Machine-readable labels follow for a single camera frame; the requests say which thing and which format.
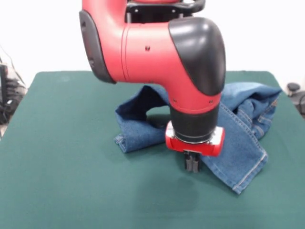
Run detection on blue denim jeans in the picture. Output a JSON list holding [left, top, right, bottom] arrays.
[[113, 82, 283, 195]]

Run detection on dark green table cloth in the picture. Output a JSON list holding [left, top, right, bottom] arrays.
[[0, 70, 305, 229]]

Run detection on black equipment box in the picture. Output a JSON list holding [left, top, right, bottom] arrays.
[[0, 63, 8, 105]]

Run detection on black cable bundle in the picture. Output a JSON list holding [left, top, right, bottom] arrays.
[[0, 78, 26, 125]]

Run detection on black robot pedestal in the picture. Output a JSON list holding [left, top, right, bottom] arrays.
[[125, 0, 205, 24]]

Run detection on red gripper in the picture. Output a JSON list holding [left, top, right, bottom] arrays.
[[165, 127, 226, 173]]

